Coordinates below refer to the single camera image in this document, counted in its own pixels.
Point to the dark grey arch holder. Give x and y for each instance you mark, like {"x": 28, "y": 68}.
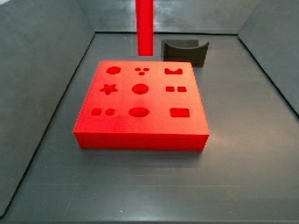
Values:
{"x": 185, "y": 50}

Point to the red shape-sorter block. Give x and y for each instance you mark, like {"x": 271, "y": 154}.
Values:
{"x": 143, "y": 105}

